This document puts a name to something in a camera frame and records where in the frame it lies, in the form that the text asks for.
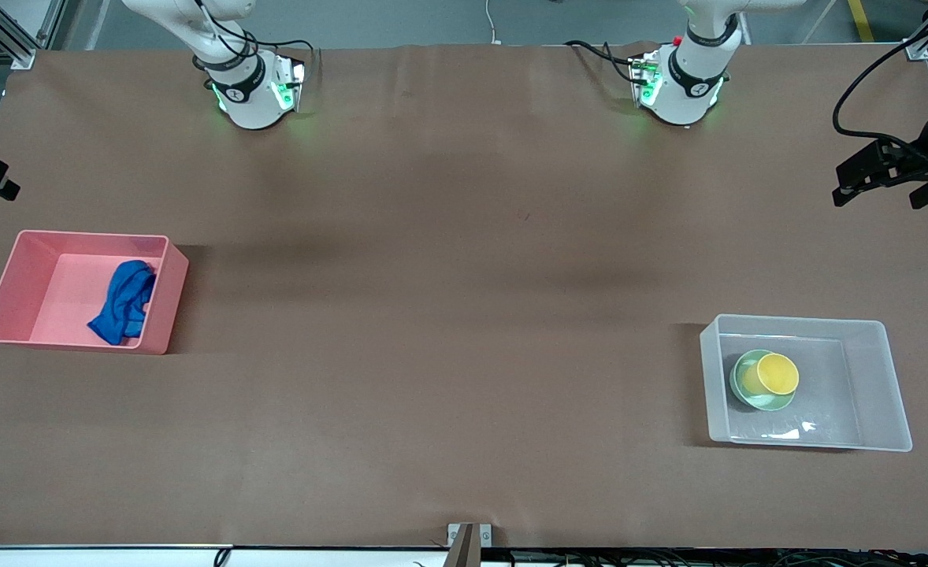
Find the blue cloth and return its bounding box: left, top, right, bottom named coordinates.
left=87, top=260, right=158, bottom=347

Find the yellow plastic cup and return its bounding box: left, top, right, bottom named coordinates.
left=743, top=353, right=800, bottom=397

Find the mint green bowl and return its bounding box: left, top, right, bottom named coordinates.
left=729, top=349, right=797, bottom=412

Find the clear plastic storage box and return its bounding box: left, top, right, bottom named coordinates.
left=699, top=313, right=914, bottom=453

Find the pink plastic bin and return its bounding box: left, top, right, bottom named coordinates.
left=0, top=229, right=190, bottom=355

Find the brown table cover sheet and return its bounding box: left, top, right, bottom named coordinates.
left=0, top=43, right=928, bottom=550

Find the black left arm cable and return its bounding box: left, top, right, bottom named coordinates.
left=832, top=38, right=928, bottom=143

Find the black left base cable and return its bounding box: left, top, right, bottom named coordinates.
left=564, top=39, right=648, bottom=86

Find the black base cable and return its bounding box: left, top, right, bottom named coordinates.
left=564, top=39, right=648, bottom=86
left=193, top=0, right=317, bottom=80

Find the black right base cable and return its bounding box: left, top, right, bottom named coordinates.
left=193, top=0, right=317, bottom=80

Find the grey metal table bracket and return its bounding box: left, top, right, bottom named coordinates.
left=447, top=523, right=493, bottom=567

